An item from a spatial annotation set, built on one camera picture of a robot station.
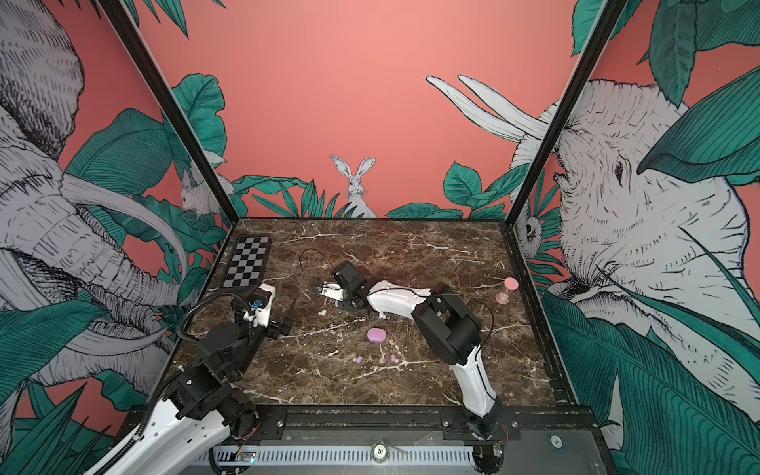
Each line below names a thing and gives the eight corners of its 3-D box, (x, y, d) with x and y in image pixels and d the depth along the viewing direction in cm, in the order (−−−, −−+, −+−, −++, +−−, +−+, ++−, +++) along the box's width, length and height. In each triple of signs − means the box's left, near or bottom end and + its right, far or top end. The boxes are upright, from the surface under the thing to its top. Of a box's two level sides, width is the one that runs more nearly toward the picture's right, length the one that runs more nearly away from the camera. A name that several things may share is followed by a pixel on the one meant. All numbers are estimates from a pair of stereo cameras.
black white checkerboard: (224, 294, 100) (219, 288, 97) (241, 243, 115) (237, 235, 112) (260, 292, 101) (256, 285, 98) (272, 241, 116) (268, 234, 113)
